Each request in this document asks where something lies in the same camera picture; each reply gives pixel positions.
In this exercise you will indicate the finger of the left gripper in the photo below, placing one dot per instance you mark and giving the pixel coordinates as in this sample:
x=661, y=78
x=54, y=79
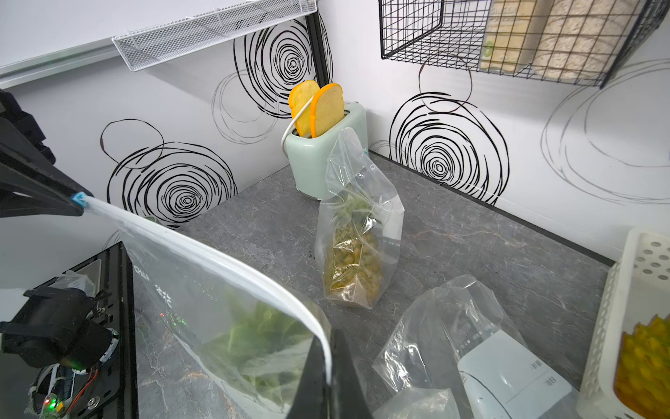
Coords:
x=30, y=183

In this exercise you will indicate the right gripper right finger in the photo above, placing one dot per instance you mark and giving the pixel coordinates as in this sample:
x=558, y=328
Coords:
x=346, y=396

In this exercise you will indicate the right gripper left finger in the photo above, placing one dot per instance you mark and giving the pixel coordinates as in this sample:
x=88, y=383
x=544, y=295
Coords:
x=310, y=401

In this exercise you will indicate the pineapple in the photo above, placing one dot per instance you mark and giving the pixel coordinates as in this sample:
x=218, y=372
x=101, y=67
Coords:
x=642, y=376
x=353, y=268
x=262, y=356

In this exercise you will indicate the zip-top bag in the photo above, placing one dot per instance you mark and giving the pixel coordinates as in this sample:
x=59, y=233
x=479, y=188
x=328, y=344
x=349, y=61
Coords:
x=196, y=288
x=350, y=169
x=456, y=354

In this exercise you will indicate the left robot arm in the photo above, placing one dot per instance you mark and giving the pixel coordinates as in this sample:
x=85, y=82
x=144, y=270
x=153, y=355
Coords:
x=55, y=329

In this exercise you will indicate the mint green toaster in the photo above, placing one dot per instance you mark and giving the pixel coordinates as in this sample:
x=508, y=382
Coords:
x=308, y=157

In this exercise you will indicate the orange toast slice right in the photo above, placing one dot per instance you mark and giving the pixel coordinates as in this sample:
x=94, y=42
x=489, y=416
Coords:
x=327, y=109

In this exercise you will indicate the white plastic basket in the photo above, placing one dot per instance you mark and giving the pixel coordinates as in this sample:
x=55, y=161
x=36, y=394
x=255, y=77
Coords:
x=636, y=290

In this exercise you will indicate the black lid spice jar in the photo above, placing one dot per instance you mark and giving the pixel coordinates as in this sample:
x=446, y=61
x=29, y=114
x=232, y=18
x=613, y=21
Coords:
x=512, y=35

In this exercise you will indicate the white lid jar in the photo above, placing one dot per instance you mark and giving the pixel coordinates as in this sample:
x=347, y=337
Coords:
x=582, y=38

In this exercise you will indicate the white wire shelf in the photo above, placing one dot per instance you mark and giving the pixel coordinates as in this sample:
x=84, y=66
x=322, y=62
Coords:
x=144, y=48

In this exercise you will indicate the black wire basket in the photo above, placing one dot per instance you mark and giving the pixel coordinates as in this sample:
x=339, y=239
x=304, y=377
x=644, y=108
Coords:
x=450, y=34

